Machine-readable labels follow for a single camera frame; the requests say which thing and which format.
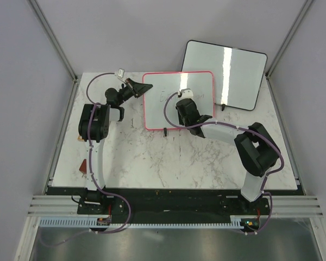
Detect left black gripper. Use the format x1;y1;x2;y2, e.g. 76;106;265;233
117;78;153;106

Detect pink framed whiteboard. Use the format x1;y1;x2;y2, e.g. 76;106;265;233
142;71;215;131

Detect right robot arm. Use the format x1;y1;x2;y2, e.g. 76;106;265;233
175;98;283;214

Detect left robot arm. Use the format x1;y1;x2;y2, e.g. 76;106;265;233
78;78;153;190

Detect black framed whiteboard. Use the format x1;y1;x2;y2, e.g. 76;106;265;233
182;40;268;111

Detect red-brown plug adapter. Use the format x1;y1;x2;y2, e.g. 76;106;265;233
79;159;87;175

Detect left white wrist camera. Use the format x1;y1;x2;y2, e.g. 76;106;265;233
115;68;126;83

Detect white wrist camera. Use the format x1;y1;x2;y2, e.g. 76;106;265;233
177;88;194;99
115;68;126;83

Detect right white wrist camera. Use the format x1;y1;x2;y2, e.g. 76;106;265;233
177;88;194;99

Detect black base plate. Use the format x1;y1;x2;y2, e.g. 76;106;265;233
77;188;270;223

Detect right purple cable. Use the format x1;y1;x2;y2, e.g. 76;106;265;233
162;92;285;196

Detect aluminium rail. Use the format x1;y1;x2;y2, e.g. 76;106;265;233
272;196;323;218

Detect white slotted cable duct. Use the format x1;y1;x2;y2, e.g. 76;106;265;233
39;217;244;229

